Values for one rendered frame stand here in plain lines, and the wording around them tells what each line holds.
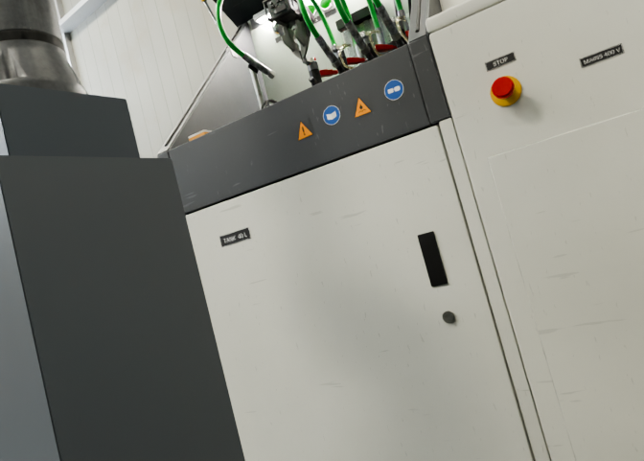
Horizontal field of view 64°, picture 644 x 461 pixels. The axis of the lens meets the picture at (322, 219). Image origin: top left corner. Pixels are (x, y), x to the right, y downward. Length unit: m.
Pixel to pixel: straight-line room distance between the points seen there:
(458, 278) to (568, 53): 0.42
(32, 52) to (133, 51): 5.50
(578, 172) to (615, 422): 0.41
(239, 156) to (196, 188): 0.14
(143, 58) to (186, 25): 0.74
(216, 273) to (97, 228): 0.58
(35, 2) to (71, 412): 0.54
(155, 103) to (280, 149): 4.87
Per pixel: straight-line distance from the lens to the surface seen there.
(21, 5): 0.86
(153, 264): 0.72
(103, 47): 6.77
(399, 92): 1.02
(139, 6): 6.31
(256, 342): 1.20
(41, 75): 0.79
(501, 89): 0.93
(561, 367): 0.99
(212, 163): 1.22
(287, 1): 1.35
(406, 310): 1.02
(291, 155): 1.10
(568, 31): 0.98
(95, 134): 0.77
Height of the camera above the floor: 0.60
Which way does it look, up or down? 4 degrees up
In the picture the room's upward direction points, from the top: 15 degrees counter-clockwise
